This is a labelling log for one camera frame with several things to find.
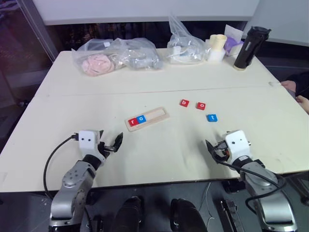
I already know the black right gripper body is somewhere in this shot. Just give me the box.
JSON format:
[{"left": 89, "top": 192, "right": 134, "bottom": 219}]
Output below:
[{"left": 213, "top": 141, "right": 230, "bottom": 161}]

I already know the purple and white pouch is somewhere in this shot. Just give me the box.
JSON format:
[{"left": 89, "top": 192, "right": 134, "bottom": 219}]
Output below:
[{"left": 224, "top": 24, "right": 244, "bottom": 57}]

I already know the cream ribbed cup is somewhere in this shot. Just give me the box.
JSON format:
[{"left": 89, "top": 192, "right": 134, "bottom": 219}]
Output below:
[{"left": 209, "top": 34, "right": 228, "bottom": 51}]

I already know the person's right hand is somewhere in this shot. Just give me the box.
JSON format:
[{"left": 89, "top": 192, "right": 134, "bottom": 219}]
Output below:
[{"left": 281, "top": 80, "right": 296, "bottom": 96}]

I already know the grey metal frame post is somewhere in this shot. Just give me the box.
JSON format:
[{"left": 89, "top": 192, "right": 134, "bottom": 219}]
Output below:
[{"left": 18, "top": 0, "right": 60, "bottom": 64}]

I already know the large clear plastic bag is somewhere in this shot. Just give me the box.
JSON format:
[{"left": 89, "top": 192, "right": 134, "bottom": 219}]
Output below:
[{"left": 71, "top": 37, "right": 164, "bottom": 77}]

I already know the thin white cable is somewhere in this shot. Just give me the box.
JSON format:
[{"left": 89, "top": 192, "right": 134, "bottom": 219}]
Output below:
[{"left": 204, "top": 182, "right": 216, "bottom": 222}]

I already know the wooden letter tray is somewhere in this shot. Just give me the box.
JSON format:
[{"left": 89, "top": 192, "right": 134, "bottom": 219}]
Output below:
[{"left": 125, "top": 106, "right": 169, "bottom": 133}]

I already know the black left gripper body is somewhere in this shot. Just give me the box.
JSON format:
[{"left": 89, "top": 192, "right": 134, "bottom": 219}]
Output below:
[{"left": 98, "top": 142, "right": 118, "bottom": 158}]

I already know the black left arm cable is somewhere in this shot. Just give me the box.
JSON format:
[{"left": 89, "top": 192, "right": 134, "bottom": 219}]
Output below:
[{"left": 43, "top": 133, "right": 80, "bottom": 200}]

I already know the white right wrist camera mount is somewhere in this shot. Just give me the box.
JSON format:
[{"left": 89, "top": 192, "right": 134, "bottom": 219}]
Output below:
[{"left": 225, "top": 130, "right": 252, "bottom": 165}]

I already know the pink plush item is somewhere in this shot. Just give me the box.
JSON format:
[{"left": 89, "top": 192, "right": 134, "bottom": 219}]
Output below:
[{"left": 82, "top": 54, "right": 115, "bottom": 76}]

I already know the person's left hand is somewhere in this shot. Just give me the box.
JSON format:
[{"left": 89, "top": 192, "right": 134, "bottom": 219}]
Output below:
[{"left": 295, "top": 96, "right": 309, "bottom": 116}]

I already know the clear bag with white items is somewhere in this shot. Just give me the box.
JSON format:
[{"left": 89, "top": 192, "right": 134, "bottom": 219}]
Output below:
[{"left": 167, "top": 15, "right": 213, "bottom": 65}]

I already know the white board panel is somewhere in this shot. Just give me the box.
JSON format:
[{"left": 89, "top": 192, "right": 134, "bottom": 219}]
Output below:
[{"left": 31, "top": 0, "right": 262, "bottom": 26}]

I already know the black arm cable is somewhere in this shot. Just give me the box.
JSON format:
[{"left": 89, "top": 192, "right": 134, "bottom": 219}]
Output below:
[
  {"left": 215, "top": 157, "right": 288, "bottom": 215},
  {"left": 43, "top": 133, "right": 80, "bottom": 200}
]

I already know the grey bagged object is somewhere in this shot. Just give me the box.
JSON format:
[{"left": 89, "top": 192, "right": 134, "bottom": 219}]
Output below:
[{"left": 126, "top": 49, "right": 163, "bottom": 71}]

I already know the black drink bottle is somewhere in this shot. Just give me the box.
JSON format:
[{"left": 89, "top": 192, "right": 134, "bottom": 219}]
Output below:
[{"left": 233, "top": 26, "right": 272, "bottom": 72}]

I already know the black metal bar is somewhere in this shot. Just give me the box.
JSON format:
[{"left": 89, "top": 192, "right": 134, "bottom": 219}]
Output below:
[{"left": 220, "top": 199, "right": 242, "bottom": 232}]

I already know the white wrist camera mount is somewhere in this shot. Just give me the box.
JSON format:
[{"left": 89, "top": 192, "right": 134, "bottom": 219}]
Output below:
[
  {"left": 225, "top": 130, "right": 252, "bottom": 165},
  {"left": 78, "top": 130, "right": 107, "bottom": 167}
]

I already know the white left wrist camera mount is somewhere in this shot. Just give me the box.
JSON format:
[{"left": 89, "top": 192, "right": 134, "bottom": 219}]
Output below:
[{"left": 78, "top": 130, "right": 107, "bottom": 167}]

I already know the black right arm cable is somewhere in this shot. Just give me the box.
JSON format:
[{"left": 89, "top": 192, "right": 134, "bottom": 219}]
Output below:
[{"left": 215, "top": 157, "right": 288, "bottom": 215}]

